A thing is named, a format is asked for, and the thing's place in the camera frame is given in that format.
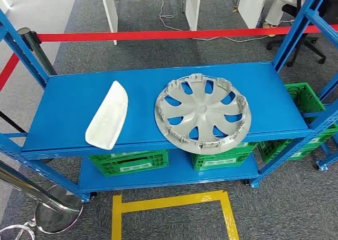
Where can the white curved plastic part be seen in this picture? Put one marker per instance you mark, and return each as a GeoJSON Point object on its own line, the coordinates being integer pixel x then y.
{"type": "Point", "coordinates": [106, 119]}

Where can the blue metal shelf rack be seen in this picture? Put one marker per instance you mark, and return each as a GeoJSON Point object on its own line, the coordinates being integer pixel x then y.
{"type": "Point", "coordinates": [328, 88]}
{"type": "Point", "coordinates": [137, 98]}

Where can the green plastic crate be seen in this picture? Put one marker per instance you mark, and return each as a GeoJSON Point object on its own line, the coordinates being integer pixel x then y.
{"type": "Point", "coordinates": [198, 165]}
{"type": "Point", "coordinates": [303, 98]}
{"type": "Point", "coordinates": [111, 168]}
{"type": "Point", "coordinates": [248, 148]}
{"type": "Point", "coordinates": [158, 153]}
{"type": "Point", "coordinates": [269, 154]}

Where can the grey wheel hubcap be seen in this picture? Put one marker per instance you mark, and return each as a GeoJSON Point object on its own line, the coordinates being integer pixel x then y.
{"type": "Point", "coordinates": [201, 109]}

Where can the red barrier belt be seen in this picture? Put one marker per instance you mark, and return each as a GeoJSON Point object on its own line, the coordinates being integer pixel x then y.
{"type": "Point", "coordinates": [7, 70]}
{"type": "Point", "coordinates": [158, 34]}

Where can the yellow floor tape square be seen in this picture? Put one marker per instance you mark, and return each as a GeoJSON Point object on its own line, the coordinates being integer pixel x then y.
{"type": "Point", "coordinates": [169, 201]}

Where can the white desk with metal bars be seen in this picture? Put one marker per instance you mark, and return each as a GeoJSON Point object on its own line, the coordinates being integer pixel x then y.
{"type": "Point", "coordinates": [192, 7]}

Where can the person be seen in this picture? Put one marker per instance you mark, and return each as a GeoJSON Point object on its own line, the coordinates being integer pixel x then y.
{"type": "Point", "coordinates": [277, 7]}

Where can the black office chair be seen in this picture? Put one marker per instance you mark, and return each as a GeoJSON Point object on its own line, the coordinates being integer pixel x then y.
{"type": "Point", "coordinates": [303, 42]}

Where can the chrome stanchion post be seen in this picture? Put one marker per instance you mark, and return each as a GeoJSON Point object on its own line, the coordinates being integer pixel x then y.
{"type": "Point", "coordinates": [59, 214]}
{"type": "Point", "coordinates": [39, 52]}

